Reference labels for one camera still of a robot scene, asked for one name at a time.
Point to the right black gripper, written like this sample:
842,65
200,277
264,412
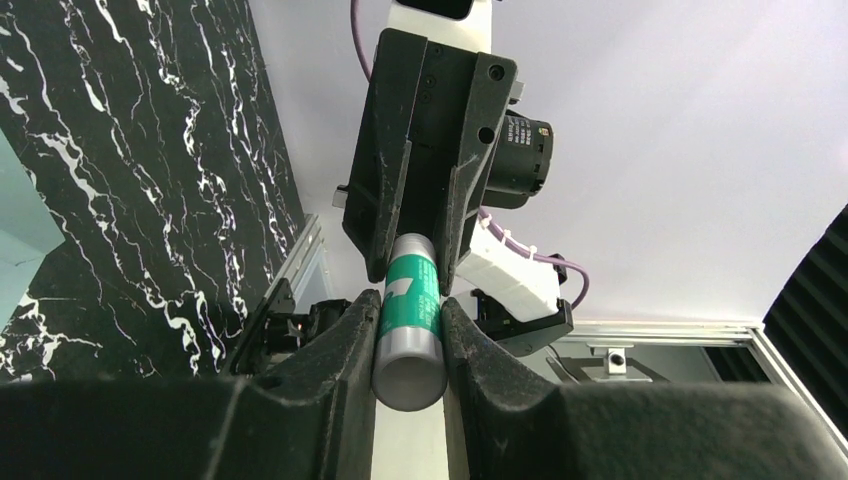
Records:
433,108

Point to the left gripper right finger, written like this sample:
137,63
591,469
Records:
504,421

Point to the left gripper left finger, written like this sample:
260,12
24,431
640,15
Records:
310,417

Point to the green white marker pen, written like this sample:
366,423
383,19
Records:
409,372

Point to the teal paper envelope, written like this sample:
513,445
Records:
29,232

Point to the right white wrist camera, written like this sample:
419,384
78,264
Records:
465,25

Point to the aluminium frame rail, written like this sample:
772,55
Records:
595,351

